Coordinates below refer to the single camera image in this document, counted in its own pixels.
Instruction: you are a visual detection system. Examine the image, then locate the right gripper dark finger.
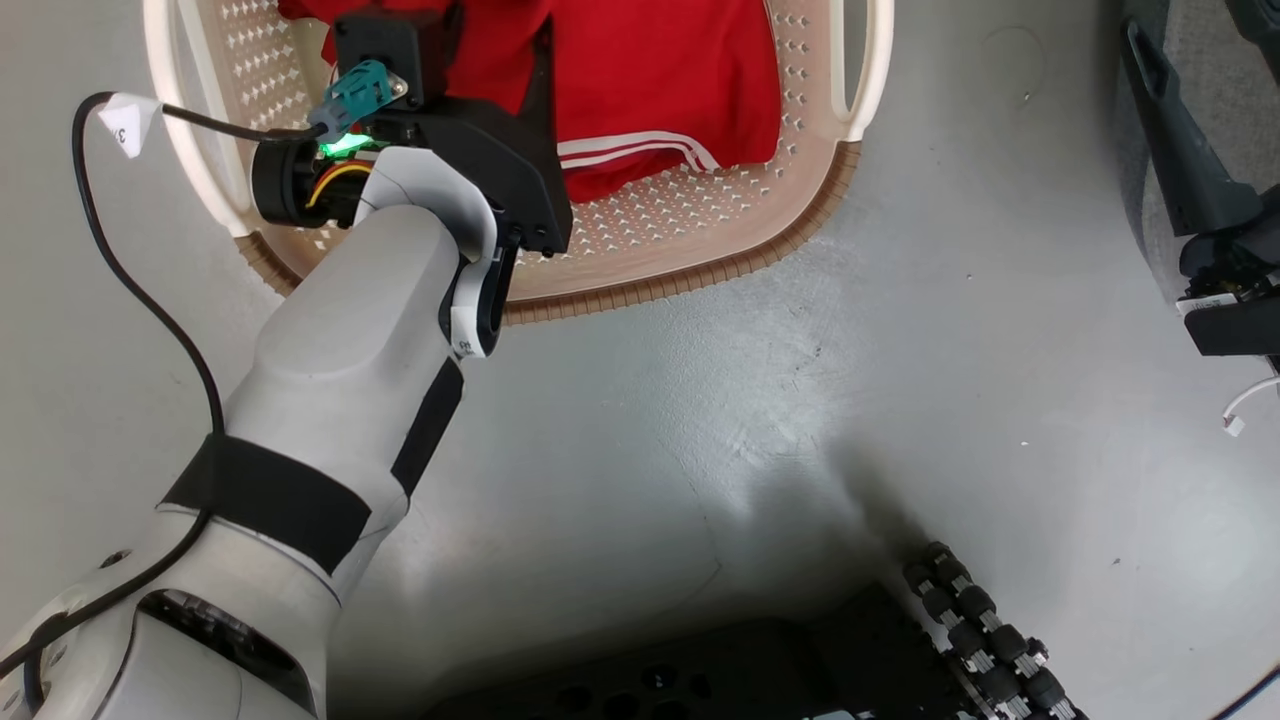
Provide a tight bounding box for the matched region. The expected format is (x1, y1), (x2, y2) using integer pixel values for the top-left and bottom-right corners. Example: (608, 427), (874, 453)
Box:
(1225, 0), (1280, 51)
(1124, 19), (1264, 239)

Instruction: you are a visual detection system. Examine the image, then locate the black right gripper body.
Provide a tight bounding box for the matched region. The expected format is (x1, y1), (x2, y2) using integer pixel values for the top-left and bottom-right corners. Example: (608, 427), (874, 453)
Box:
(1178, 190), (1280, 357)

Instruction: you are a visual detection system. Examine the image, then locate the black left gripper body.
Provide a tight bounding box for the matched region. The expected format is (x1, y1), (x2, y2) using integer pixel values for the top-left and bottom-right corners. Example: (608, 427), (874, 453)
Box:
(373, 18), (574, 257)

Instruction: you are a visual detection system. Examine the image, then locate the red clothing with white stripes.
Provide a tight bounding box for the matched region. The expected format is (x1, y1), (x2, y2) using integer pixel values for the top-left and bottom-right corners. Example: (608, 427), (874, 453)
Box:
(278, 0), (783, 205)

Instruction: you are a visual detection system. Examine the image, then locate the cream plastic laundry basket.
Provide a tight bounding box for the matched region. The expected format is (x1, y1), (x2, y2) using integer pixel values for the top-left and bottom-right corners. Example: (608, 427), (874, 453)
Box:
(143, 0), (895, 327)

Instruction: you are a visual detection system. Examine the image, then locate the grey fabric sofa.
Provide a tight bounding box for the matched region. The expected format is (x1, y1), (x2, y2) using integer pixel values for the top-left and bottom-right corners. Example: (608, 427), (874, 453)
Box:
(1114, 0), (1280, 303)

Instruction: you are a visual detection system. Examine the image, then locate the black roller omni wheel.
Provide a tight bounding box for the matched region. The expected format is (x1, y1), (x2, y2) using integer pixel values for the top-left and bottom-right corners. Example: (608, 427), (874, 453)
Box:
(903, 541), (1091, 720)

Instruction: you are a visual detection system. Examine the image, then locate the teal cable connector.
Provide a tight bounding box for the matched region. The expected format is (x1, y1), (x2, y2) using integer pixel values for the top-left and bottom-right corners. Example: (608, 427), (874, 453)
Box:
(309, 59), (397, 142)

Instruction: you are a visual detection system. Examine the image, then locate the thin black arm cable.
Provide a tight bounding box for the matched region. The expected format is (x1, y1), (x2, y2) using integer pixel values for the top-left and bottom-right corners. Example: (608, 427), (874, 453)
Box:
(0, 92), (323, 681)

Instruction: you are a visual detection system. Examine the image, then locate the white paper cable tag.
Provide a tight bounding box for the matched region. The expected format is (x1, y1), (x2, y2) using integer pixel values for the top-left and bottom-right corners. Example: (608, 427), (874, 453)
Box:
(97, 92), (162, 159)

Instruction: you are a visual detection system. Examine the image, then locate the dark floor cable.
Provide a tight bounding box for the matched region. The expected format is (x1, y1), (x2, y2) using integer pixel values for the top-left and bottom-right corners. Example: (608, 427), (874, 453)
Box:
(1208, 664), (1280, 720)

